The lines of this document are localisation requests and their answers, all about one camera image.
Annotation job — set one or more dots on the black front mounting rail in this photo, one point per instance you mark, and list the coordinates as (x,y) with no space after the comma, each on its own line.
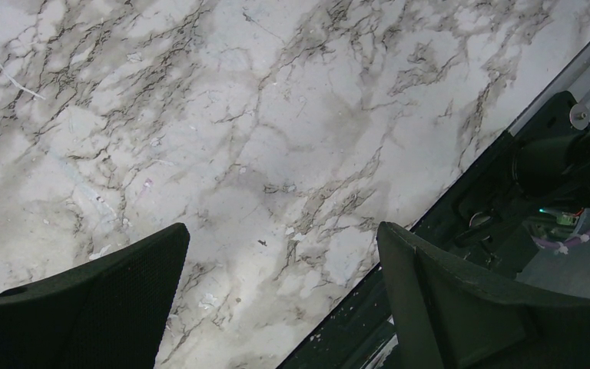
(485,217)

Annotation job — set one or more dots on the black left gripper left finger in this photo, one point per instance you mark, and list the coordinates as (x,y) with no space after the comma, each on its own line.
(108,313)

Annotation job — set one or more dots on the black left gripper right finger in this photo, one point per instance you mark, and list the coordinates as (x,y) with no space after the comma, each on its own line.
(450,313)

